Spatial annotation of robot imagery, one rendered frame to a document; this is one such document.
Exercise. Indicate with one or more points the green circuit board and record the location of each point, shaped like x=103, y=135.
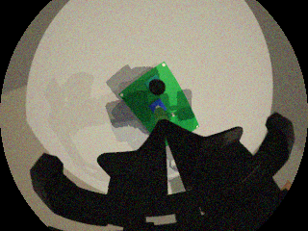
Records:
x=157, y=95

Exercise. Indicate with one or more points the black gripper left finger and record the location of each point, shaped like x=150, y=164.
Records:
x=149, y=158

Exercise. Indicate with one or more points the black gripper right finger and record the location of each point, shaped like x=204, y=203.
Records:
x=188, y=149

